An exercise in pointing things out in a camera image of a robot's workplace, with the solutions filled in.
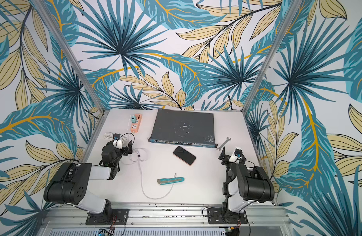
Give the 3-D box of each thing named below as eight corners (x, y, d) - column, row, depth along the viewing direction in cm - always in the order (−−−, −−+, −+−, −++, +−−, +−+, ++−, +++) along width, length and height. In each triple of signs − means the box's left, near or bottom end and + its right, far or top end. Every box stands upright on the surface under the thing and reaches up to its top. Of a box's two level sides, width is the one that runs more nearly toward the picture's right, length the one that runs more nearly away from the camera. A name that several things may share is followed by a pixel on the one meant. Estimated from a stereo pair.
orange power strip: (130, 132, 107) (129, 130, 105) (135, 116, 118) (134, 113, 116) (138, 133, 107) (137, 130, 105) (142, 116, 118) (141, 113, 116)
